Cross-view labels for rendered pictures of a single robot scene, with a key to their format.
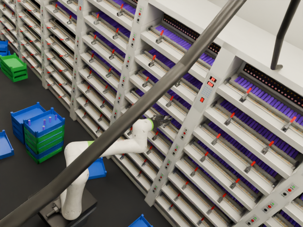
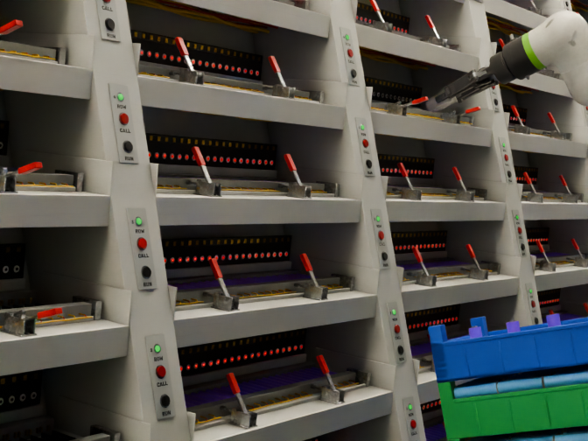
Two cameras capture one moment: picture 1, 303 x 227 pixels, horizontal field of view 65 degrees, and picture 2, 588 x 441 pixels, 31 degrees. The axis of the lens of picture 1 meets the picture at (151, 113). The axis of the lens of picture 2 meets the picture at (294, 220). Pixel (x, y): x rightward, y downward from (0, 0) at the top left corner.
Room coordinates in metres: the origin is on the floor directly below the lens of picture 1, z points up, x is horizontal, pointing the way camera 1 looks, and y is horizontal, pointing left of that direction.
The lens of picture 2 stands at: (1.73, 2.48, 0.50)
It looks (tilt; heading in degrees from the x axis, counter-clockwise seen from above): 6 degrees up; 273
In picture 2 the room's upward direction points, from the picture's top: 9 degrees counter-clockwise
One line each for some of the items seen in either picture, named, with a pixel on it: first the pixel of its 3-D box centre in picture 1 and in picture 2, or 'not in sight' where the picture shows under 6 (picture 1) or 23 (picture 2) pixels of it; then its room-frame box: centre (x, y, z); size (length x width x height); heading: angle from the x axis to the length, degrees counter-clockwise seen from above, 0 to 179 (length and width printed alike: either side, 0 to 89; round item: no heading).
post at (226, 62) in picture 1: (184, 143); (469, 159); (1.40, -0.33, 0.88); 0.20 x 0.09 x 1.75; 148
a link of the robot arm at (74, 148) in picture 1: (79, 151); not in sight; (0.91, 0.34, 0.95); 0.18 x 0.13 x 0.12; 123
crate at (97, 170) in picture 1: (89, 168); not in sight; (1.43, 0.40, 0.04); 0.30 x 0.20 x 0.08; 125
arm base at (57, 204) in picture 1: (61, 203); not in sight; (0.83, 0.39, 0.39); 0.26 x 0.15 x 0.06; 151
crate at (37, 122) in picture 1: (44, 121); (554, 334); (1.47, 0.92, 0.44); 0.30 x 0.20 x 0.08; 155
